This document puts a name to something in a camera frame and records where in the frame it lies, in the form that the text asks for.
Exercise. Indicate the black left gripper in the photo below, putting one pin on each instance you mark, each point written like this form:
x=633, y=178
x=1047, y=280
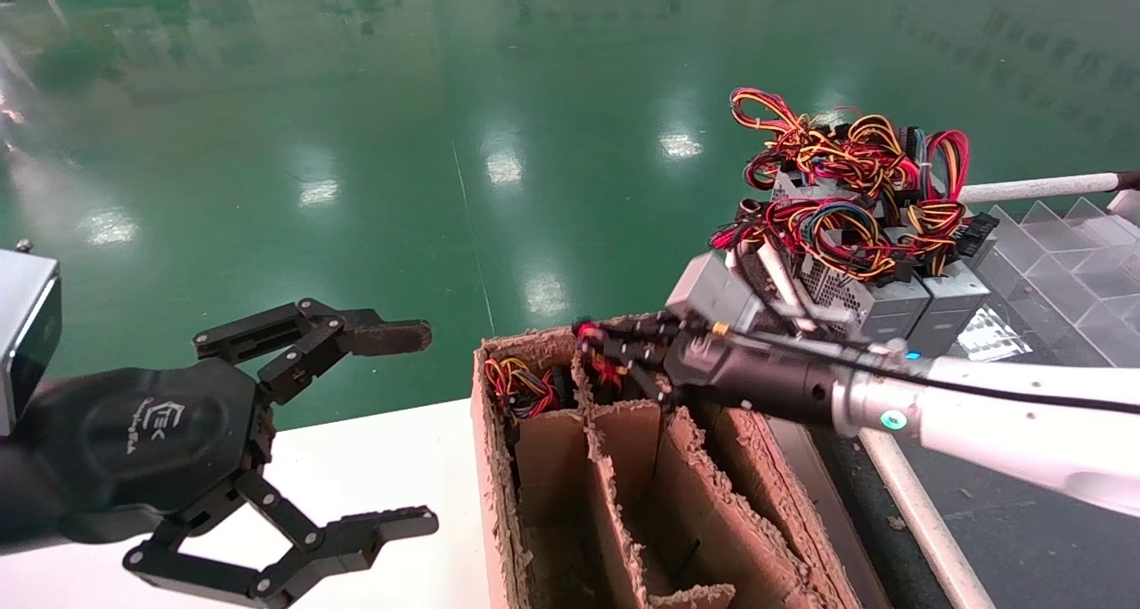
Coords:
x=151, y=440

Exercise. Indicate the clear acrylic divider tray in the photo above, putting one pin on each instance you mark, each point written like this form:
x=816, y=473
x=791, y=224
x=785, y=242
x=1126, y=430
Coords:
x=1069, y=280

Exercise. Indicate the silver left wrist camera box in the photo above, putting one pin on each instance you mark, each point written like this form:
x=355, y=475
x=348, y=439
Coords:
x=22, y=324

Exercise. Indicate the worn cardboard divider box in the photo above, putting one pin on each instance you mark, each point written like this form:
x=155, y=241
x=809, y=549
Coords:
x=641, y=502

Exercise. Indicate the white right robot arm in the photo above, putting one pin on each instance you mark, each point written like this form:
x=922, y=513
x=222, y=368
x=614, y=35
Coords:
x=1024, y=440

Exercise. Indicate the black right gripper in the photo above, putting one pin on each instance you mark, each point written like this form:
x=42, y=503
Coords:
x=757, y=377

